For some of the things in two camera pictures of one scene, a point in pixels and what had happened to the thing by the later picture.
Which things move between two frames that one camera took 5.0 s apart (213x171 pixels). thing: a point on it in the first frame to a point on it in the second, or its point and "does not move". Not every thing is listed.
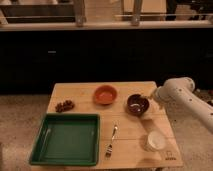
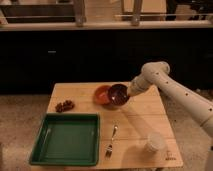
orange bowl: [105, 94] does not move
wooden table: [131, 134] does not move
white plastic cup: [156, 140] does not move
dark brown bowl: [137, 105] to [119, 94]
